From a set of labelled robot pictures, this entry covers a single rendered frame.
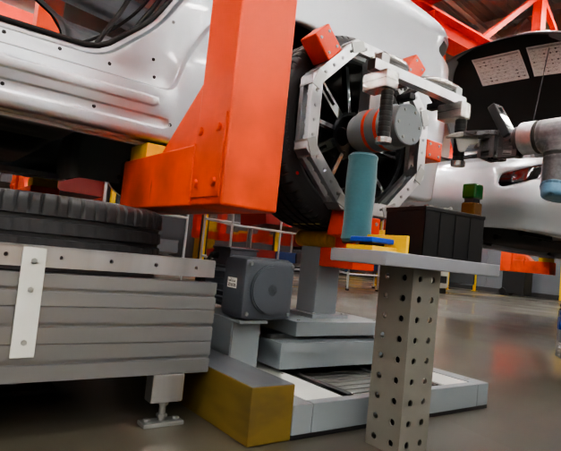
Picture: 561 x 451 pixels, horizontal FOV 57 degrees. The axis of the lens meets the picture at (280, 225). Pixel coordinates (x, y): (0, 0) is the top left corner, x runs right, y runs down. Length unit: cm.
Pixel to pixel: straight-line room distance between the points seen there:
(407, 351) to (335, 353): 48
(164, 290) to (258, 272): 32
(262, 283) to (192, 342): 28
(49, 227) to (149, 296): 27
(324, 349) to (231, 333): 32
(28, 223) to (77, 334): 27
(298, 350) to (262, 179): 56
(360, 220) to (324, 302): 40
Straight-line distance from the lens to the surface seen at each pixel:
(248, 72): 127
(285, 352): 154
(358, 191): 149
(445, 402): 168
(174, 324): 125
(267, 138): 127
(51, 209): 125
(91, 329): 118
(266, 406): 120
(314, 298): 175
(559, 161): 149
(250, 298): 143
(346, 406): 137
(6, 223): 125
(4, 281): 112
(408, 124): 163
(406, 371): 123
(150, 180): 158
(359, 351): 174
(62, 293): 115
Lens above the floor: 42
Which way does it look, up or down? 3 degrees up
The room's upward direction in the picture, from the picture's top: 6 degrees clockwise
